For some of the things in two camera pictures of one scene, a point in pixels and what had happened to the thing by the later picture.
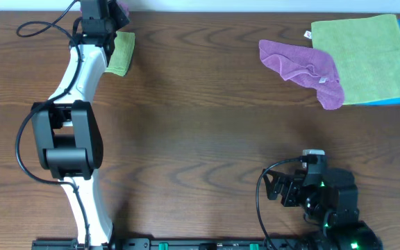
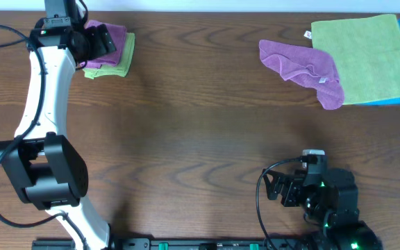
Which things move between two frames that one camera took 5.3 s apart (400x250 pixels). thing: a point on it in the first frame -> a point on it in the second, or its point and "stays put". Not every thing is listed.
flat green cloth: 371,55 stays put
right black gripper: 288,189 stays put
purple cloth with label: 123,7 -> 113,58
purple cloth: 314,69 stays put
